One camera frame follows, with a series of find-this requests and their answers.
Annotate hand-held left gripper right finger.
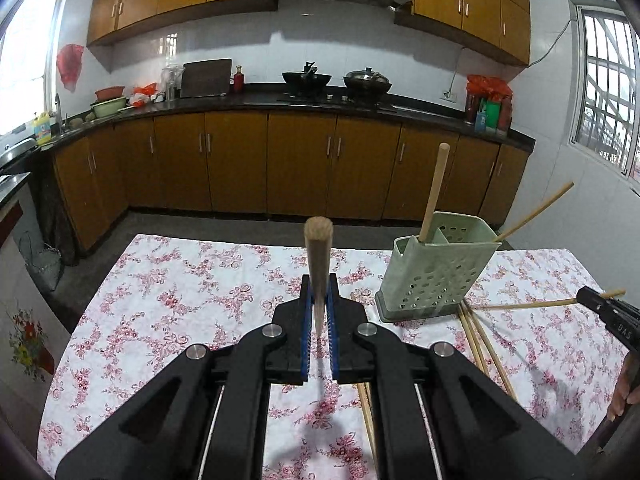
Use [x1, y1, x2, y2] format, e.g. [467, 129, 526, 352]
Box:
[326, 275, 587, 480]

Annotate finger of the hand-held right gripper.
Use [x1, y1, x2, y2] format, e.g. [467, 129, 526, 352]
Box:
[575, 286, 621, 321]

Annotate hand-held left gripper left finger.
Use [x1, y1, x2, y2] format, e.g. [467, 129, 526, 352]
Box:
[55, 274, 314, 480]

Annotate thin wooden chopstick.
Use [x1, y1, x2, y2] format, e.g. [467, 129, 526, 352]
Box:
[465, 305, 517, 402]
[459, 302, 490, 377]
[356, 384, 377, 463]
[465, 289, 627, 310]
[495, 182, 575, 242]

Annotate thick round wooden chopstick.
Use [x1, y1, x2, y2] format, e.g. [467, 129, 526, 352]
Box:
[303, 216, 333, 343]
[419, 143, 451, 243]

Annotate green perforated utensil holder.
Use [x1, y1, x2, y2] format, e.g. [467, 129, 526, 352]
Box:
[376, 211, 502, 323]

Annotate person's right hand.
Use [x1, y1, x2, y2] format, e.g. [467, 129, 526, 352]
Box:
[606, 360, 640, 423]

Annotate pink floral tablecloth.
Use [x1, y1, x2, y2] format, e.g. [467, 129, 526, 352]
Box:
[37, 232, 633, 480]

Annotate wooden base cabinets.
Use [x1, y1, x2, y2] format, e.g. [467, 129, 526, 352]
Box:
[52, 110, 531, 253]

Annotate green carton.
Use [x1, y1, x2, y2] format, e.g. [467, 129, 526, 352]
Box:
[480, 100, 502, 134]

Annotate barred kitchen window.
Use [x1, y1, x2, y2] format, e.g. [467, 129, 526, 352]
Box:
[569, 0, 640, 177]

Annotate red bag with bottles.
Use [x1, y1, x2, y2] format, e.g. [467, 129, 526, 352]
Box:
[465, 74, 514, 135]

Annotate black kitchen countertop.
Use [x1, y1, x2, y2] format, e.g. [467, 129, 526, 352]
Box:
[0, 82, 536, 183]

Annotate gas stove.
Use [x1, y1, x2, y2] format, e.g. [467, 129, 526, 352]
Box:
[277, 90, 399, 112]

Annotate black wok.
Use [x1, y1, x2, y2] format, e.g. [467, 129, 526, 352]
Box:
[281, 61, 333, 95]

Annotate lidded cooking pot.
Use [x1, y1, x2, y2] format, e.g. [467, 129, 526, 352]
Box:
[343, 66, 393, 97]

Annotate dark cutting board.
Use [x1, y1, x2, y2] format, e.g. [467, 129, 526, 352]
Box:
[180, 58, 233, 99]

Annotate white cabinet with flower sticker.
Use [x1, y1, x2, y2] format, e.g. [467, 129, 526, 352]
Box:
[0, 197, 72, 413]

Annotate clear glass jar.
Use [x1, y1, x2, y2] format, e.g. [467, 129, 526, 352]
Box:
[162, 65, 185, 101]

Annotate red and white plastic bag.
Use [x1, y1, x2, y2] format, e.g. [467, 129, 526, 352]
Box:
[131, 83, 159, 106]

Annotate yellow detergent bottle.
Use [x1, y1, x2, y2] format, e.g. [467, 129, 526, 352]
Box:
[34, 112, 54, 147]

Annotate steel pot lid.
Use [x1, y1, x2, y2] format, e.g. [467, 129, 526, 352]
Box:
[0, 137, 37, 167]

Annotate plain kitchen window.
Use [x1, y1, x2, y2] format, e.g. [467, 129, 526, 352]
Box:
[0, 0, 67, 136]

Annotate red plastic bag on wall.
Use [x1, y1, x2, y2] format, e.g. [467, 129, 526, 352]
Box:
[56, 44, 85, 92]

